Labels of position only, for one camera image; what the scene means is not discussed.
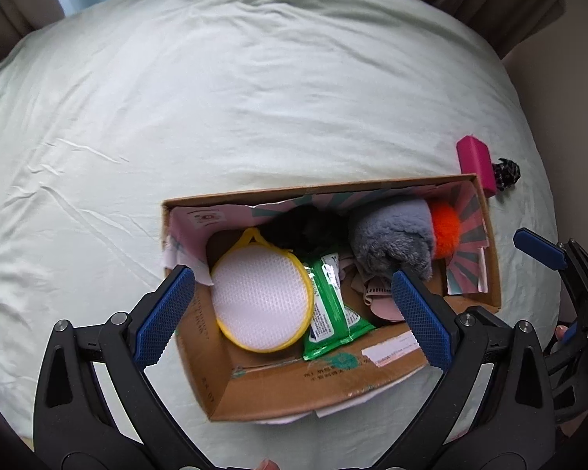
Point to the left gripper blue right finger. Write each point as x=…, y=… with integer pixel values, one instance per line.
x=514, y=425

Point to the black sock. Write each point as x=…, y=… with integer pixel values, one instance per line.
x=310, y=232

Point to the person's right hand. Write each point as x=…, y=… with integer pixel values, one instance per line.
x=561, y=334

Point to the pink patterned cloth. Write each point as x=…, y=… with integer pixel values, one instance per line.
x=375, y=291

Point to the person's left hand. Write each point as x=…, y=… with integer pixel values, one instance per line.
x=267, y=464

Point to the yellow rimmed white mesh pad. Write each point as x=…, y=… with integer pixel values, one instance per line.
x=262, y=295

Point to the orange green fluffy pompom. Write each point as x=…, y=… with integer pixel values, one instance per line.
x=446, y=228

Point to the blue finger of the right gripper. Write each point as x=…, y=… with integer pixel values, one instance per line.
x=540, y=249

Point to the pink soft pouch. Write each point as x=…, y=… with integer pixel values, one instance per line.
x=475, y=158

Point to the green wet wipes pack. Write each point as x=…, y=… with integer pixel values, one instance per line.
x=333, y=323

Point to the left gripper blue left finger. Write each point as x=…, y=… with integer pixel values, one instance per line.
x=73, y=426

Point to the black white patterned scrunchie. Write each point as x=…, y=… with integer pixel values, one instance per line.
x=507, y=173

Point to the grey fluffy soft toy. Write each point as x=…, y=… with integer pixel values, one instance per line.
x=394, y=233

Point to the cardboard box with pink lining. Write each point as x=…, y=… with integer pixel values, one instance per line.
x=232, y=384

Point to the pale green bed sheet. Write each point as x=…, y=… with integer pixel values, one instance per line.
x=106, y=114

